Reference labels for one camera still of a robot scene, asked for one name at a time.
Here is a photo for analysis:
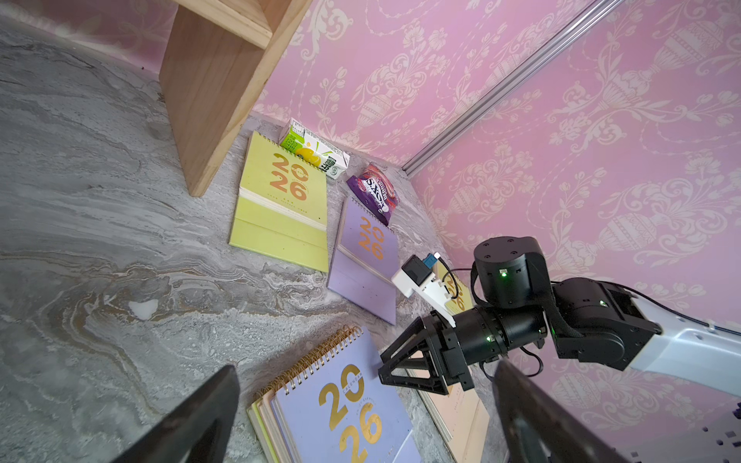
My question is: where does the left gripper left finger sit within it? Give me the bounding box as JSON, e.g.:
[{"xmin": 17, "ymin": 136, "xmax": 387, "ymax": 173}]
[{"xmin": 115, "ymin": 365, "xmax": 240, "ymax": 462}]

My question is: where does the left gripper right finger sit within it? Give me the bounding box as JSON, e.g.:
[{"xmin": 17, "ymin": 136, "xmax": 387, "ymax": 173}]
[{"xmin": 492, "ymin": 360, "xmax": 625, "ymax": 463}]

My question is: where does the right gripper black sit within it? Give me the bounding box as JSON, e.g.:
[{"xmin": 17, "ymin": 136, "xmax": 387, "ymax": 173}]
[{"xmin": 378, "ymin": 307, "xmax": 547, "ymax": 395}]

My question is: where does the green calendar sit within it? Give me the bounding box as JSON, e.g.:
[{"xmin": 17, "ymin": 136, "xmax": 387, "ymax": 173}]
[
  {"xmin": 229, "ymin": 131, "xmax": 329, "ymax": 273},
  {"xmin": 247, "ymin": 404, "xmax": 275, "ymax": 463},
  {"xmin": 433, "ymin": 260, "xmax": 474, "ymax": 316}
]

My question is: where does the pink calendar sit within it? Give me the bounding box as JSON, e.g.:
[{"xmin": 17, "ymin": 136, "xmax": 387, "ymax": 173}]
[
  {"xmin": 251, "ymin": 399, "xmax": 282, "ymax": 463},
  {"xmin": 419, "ymin": 384, "xmax": 490, "ymax": 463}
]

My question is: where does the purple calendar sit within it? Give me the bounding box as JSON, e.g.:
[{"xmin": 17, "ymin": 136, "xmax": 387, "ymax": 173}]
[
  {"xmin": 270, "ymin": 326, "xmax": 422, "ymax": 462},
  {"xmin": 328, "ymin": 197, "xmax": 401, "ymax": 325}
]

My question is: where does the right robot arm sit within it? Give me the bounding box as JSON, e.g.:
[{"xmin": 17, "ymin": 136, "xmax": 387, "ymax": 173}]
[{"xmin": 378, "ymin": 237, "xmax": 740, "ymax": 395}]

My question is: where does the purple snack bag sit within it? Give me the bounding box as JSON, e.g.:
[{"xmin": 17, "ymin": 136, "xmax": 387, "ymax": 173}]
[{"xmin": 347, "ymin": 163, "xmax": 399, "ymax": 226}]

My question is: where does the green calendar back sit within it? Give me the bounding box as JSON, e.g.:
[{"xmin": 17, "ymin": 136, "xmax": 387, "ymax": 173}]
[{"xmin": 229, "ymin": 131, "xmax": 329, "ymax": 273}]

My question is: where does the green juice carton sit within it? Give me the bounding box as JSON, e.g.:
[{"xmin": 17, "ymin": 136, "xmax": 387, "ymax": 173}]
[{"xmin": 280, "ymin": 119, "xmax": 350, "ymax": 179}]

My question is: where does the wooden two-tier shelf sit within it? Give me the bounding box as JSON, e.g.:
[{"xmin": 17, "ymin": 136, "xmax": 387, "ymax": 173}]
[{"xmin": 159, "ymin": 0, "xmax": 311, "ymax": 197}]

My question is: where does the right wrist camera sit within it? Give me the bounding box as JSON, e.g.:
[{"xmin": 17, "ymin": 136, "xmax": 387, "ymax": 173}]
[{"xmin": 392, "ymin": 253, "xmax": 457, "ymax": 327}]

